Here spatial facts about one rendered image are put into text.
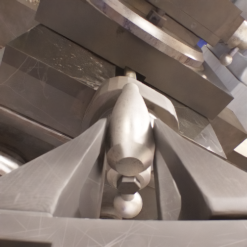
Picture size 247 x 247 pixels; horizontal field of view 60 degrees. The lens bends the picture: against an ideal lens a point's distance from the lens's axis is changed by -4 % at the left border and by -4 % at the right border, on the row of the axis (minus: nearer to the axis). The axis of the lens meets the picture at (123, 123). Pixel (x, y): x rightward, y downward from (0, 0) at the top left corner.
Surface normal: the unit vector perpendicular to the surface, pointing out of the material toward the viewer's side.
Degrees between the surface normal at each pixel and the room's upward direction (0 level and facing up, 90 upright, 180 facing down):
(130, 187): 90
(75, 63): 0
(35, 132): 90
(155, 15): 90
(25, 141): 90
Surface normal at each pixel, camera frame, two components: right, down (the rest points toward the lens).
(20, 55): -0.03, 0.58
